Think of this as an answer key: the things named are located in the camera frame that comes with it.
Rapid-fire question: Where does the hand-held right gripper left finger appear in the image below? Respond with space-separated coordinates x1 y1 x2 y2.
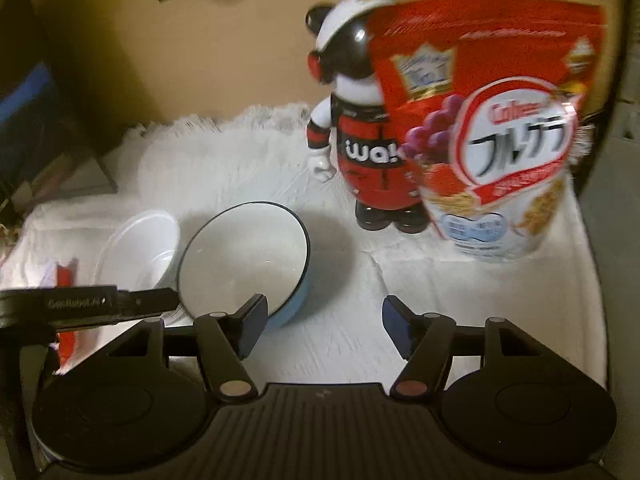
107 296 271 404

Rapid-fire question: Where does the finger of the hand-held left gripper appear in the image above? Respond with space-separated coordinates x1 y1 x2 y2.
117 287 180 322

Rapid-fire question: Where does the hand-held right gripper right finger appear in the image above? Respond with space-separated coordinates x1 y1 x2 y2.
382 296 547 402

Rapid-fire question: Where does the blue bowl with white inside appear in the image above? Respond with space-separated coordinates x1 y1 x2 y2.
177 202 312 332

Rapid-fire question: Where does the red and white packet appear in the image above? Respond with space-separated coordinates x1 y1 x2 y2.
41 259 96 376

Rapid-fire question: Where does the white fringed cloth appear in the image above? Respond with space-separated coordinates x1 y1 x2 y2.
0 102 612 391

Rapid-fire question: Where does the dark box with blue panel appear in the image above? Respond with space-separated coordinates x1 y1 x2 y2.
0 0 120 213

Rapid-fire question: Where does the red black bear figurine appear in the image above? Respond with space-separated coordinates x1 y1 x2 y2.
306 0 431 235

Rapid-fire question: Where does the red cereal bag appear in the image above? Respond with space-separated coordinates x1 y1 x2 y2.
366 0 607 261

